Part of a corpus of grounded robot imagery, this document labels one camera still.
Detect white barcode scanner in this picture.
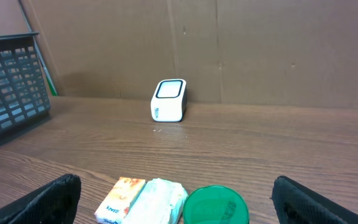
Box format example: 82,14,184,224
150,79,188,122

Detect orange tissue packet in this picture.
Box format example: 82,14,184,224
94,177,146,224

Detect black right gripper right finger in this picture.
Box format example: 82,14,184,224
272,175,358,224

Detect teal wet wipes packet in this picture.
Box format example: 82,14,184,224
122,178,188,224

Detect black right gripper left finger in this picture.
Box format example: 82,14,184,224
0,174,81,224

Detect grey plastic mesh basket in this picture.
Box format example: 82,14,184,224
0,32,50,141

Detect green lid jar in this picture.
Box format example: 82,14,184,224
183,185,250,224

